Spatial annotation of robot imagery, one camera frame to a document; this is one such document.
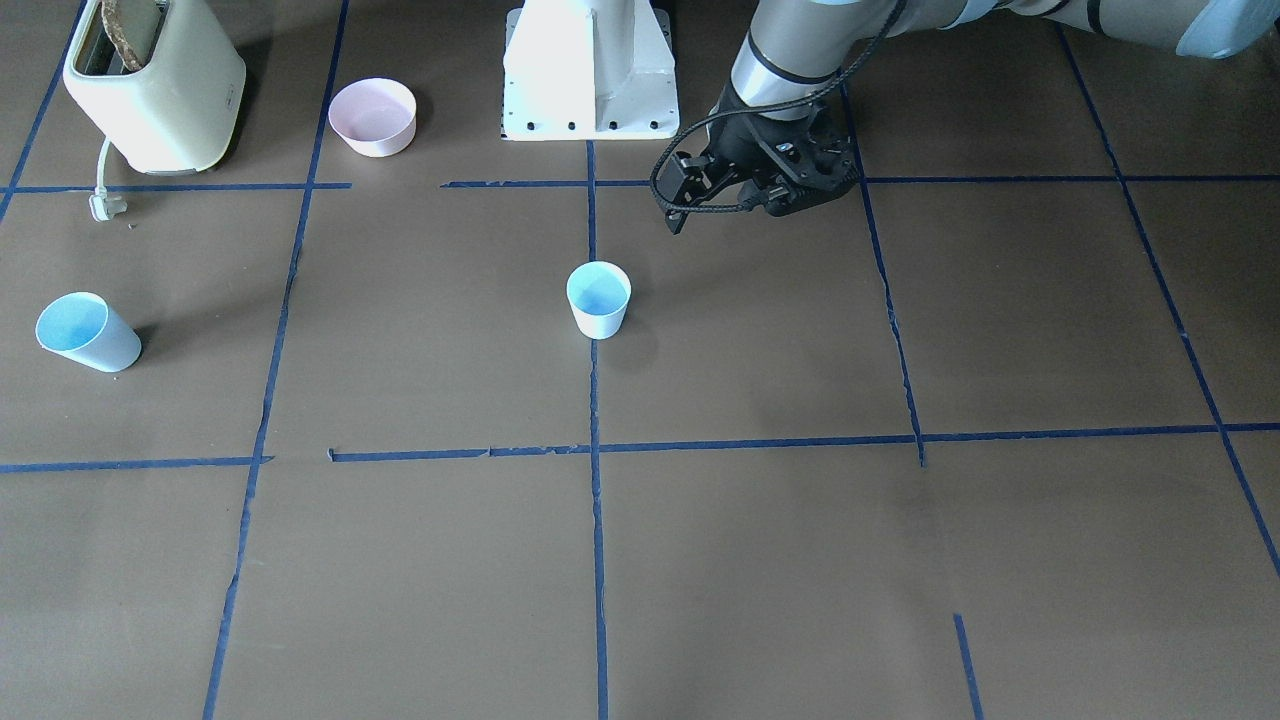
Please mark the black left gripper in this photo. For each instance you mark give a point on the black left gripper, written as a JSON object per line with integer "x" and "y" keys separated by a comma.
{"x": 738, "y": 143}

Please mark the light blue cup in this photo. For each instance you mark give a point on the light blue cup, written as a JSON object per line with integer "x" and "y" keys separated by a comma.
{"x": 599, "y": 294}
{"x": 85, "y": 328}

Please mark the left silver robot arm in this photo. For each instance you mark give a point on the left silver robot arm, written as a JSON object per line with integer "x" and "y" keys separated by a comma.
{"x": 804, "y": 51}

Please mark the pink bowl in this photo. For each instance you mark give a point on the pink bowl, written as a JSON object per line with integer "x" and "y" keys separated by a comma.
{"x": 376, "y": 116}

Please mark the cream white toaster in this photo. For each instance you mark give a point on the cream white toaster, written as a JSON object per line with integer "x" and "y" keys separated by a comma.
{"x": 177, "y": 115}

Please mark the toast bread slice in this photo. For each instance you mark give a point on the toast bread slice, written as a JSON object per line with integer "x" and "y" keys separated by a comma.
{"x": 133, "y": 28}

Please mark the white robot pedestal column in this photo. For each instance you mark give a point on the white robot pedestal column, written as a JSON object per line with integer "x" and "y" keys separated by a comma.
{"x": 589, "y": 70}

